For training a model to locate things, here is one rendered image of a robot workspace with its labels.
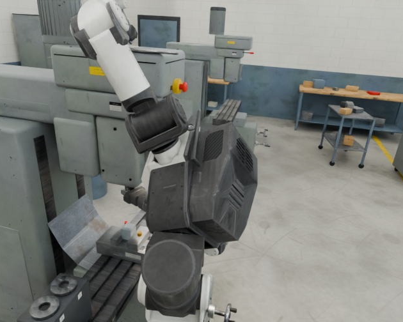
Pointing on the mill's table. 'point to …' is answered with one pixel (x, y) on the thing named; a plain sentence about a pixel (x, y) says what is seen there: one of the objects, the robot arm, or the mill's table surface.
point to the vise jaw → (135, 243)
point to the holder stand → (61, 301)
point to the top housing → (82, 66)
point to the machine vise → (119, 246)
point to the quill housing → (118, 153)
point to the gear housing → (95, 103)
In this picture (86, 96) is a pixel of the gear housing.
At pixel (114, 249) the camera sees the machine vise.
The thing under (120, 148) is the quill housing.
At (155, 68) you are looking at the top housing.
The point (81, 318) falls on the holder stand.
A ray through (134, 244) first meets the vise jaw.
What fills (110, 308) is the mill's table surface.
